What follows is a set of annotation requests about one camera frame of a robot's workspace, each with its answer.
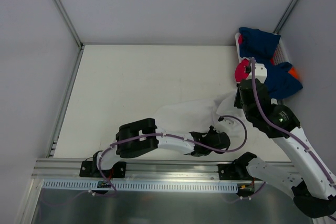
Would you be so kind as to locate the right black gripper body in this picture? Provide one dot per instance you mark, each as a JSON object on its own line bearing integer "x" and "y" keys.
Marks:
{"x": 244, "y": 91}

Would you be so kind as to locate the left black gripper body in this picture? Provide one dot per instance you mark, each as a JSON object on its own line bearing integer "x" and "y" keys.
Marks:
{"x": 219, "y": 137}

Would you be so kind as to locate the white t shirt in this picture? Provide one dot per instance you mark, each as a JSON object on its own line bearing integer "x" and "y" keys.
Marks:
{"x": 199, "y": 115}

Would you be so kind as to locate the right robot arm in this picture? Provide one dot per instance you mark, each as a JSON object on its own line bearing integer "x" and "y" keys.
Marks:
{"x": 312, "y": 189}

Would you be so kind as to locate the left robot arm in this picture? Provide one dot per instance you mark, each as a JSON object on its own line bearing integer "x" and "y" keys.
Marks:
{"x": 141, "y": 137}

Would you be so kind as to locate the pink t shirt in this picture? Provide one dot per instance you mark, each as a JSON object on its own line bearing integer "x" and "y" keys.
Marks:
{"x": 243, "y": 71}

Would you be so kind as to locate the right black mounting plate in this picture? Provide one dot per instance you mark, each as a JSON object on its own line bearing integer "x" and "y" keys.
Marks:
{"x": 233, "y": 172}

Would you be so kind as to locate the black mounting plate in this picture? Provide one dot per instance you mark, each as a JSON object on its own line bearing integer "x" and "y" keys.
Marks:
{"x": 233, "y": 172}
{"x": 89, "y": 169}

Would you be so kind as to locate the blue t shirt pile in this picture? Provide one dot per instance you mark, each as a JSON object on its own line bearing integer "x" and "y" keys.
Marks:
{"x": 262, "y": 46}

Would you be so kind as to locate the orange t shirt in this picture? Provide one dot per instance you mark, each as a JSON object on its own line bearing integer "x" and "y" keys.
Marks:
{"x": 292, "y": 71}

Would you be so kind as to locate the white plastic basket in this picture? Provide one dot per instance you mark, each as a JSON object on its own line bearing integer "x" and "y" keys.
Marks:
{"x": 279, "y": 56}

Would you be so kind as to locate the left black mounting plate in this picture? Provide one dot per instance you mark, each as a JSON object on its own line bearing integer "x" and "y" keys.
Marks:
{"x": 89, "y": 169}

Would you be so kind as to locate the right corner aluminium post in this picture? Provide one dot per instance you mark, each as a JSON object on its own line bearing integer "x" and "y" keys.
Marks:
{"x": 285, "y": 16}

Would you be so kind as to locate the corner aluminium post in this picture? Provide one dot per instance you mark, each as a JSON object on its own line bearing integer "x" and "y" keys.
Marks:
{"x": 285, "y": 16}
{"x": 69, "y": 24}

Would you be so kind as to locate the white slotted cable duct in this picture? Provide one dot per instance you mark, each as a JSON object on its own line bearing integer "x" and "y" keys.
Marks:
{"x": 141, "y": 186}

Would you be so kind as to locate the aluminium front rail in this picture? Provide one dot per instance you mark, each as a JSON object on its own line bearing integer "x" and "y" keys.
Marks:
{"x": 141, "y": 170}

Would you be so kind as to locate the left corner aluminium post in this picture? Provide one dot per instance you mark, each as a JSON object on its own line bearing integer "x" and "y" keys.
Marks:
{"x": 69, "y": 24}

